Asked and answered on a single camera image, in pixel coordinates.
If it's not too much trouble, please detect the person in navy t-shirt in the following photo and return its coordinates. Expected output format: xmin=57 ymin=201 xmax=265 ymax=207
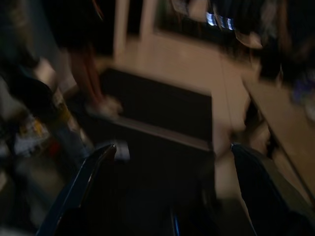
xmin=49 ymin=0 xmax=124 ymax=118

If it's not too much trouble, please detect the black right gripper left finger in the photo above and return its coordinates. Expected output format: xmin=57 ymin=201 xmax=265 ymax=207
xmin=35 ymin=144 xmax=117 ymax=236

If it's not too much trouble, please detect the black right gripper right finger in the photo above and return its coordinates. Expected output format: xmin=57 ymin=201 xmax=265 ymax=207
xmin=230 ymin=143 xmax=315 ymax=236

